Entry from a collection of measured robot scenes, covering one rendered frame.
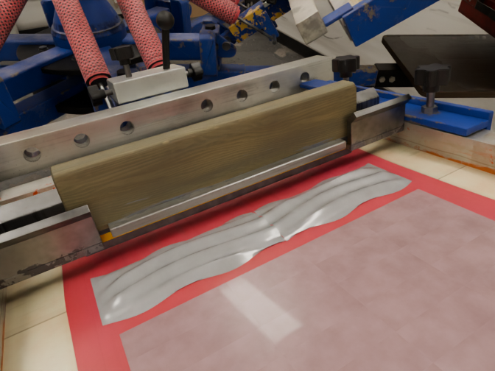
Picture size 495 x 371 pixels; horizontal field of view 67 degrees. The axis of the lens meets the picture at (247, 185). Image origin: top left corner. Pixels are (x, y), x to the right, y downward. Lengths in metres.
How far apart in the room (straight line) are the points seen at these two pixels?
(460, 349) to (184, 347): 0.19
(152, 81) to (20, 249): 0.38
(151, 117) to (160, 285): 0.33
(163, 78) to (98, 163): 0.33
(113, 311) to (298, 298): 0.16
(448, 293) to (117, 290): 0.27
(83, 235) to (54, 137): 0.25
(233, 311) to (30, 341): 0.17
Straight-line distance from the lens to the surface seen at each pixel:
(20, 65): 1.09
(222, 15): 1.02
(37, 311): 0.40
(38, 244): 0.38
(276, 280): 0.34
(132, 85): 0.66
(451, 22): 2.65
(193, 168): 0.40
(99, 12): 1.13
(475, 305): 0.33
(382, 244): 0.37
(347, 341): 0.29
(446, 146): 0.53
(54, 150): 0.61
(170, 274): 0.36
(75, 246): 0.39
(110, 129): 0.61
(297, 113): 0.45
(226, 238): 0.39
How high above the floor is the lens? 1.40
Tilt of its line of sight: 41 degrees down
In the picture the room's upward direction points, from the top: straight up
